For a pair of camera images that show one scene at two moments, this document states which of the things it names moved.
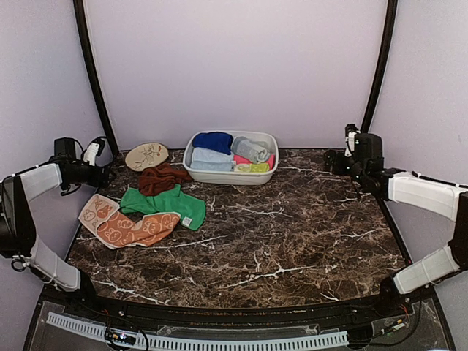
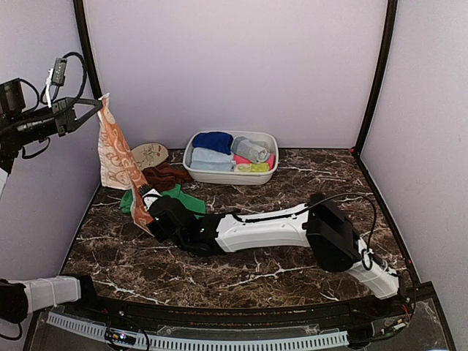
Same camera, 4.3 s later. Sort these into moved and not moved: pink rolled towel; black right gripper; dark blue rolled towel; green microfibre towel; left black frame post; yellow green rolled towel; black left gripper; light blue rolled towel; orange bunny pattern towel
Moved: black left gripper; black right gripper; orange bunny pattern towel
Not moved: yellow green rolled towel; left black frame post; dark blue rolled towel; light blue rolled towel; green microfibre towel; pink rolled towel
